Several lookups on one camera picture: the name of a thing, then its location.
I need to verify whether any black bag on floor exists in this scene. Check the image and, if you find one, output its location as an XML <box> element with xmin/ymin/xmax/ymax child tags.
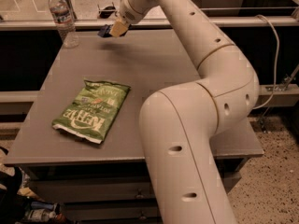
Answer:
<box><xmin>0</xmin><ymin>147</ymin><xmax>29</xmax><ymax>224</ymax></box>

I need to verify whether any blue rxbar blueberry wrapper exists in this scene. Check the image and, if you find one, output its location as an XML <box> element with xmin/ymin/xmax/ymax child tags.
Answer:
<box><xmin>98</xmin><ymin>24</ymin><xmax>111</xmax><ymax>37</ymax></box>

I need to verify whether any grey drawer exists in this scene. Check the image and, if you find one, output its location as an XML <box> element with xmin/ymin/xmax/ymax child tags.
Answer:
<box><xmin>62</xmin><ymin>199</ymin><xmax>160</xmax><ymax>221</ymax></box>
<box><xmin>30</xmin><ymin>175</ymin><xmax>155</xmax><ymax>203</ymax></box>

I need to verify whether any grey drawer cabinet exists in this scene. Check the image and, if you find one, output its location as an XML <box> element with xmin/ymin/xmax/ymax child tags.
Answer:
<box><xmin>7</xmin><ymin>30</ymin><xmax>259</xmax><ymax>224</ymax></box>

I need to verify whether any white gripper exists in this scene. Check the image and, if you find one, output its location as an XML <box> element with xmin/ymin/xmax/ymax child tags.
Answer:
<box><xmin>109</xmin><ymin>0</ymin><xmax>147</xmax><ymax>37</ymax></box>

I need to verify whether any clear plastic water bottle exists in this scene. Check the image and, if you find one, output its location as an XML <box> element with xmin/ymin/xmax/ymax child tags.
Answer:
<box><xmin>49</xmin><ymin>0</ymin><xmax>78</xmax><ymax>48</ymax></box>

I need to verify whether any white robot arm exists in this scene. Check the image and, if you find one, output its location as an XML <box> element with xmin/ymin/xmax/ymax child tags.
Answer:
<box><xmin>111</xmin><ymin>0</ymin><xmax>259</xmax><ymax>224</ymax></box>

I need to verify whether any plastic bottle on floor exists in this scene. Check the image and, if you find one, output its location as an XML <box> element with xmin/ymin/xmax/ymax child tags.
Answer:
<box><xmin>24</xmin><ymin>209</ymin><xmax>56</xmax><ymax>222</ymax></box>

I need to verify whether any lower grey drawer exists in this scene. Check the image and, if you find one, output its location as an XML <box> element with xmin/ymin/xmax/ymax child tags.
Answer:
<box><xmin>62</xmin><ymin>199</ymin><xmax>160</xmax><ymax>221</ymax></box>

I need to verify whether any upper grey drawer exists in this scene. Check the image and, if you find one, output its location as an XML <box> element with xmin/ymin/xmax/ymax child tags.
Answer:
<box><xmin>30</xmin><ymin>175</ymin><xmax>155</xmax><ymax>203</ymax></box>

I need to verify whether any green kettle chips bag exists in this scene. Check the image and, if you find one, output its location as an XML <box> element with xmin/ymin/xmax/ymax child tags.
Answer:
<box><xmin>52</xmin><ymin>80</ymin><xmax>131</xmax><ymax>145</ymax></box>

